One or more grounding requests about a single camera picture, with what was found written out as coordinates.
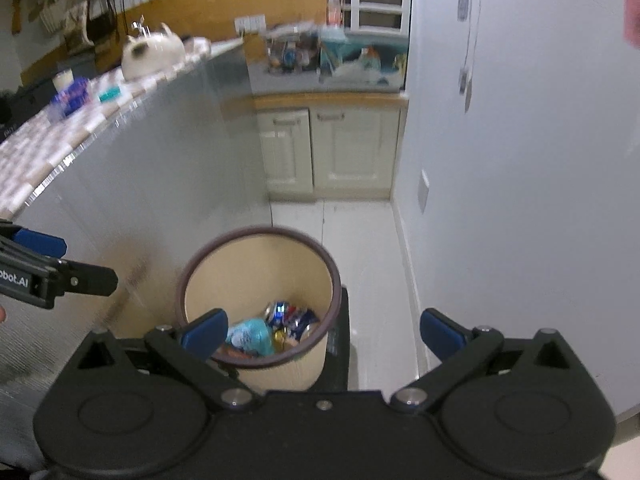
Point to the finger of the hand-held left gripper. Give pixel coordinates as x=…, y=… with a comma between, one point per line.
x=92, y=280
x=42, y=242

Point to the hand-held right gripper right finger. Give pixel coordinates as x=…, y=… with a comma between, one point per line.
x=441, y=335

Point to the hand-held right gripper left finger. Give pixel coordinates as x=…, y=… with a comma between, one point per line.
x=205, y=334

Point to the light blue snack packet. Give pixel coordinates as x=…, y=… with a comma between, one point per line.
x=250, y=335

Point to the beige bin with brown rim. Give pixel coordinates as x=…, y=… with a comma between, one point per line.
x=255, y=270

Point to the dark blue drink can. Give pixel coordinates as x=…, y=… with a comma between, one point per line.
x=292, y=317

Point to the brown white checkered tablecloth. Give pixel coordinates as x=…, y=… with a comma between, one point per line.
x=60, y=140

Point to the purple snack packet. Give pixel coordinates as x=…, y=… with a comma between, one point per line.
x=70, y=96

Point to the small teal packet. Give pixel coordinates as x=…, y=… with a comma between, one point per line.
x=110, y=95

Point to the white cup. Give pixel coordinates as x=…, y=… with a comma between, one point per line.
x=63, y=81

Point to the cream floor cabinet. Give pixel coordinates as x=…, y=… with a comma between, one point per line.
x=350, y=150

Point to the cream cat-shaped teapot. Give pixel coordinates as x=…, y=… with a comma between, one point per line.
x=152, y=55

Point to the silver metal ornament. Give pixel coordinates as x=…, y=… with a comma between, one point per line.
x=140, y=27

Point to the teal printed box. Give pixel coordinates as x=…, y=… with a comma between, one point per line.
x=360, y=62

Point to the clear storage box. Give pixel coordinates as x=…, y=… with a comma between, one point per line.
x=292, y=50

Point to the pink drink bottle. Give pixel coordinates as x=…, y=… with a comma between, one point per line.
x=334, y=2

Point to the white wall switch plate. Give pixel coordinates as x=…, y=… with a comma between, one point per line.
x=424, y=191

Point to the white double wall outlet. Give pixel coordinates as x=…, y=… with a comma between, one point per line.
x=251, y=23

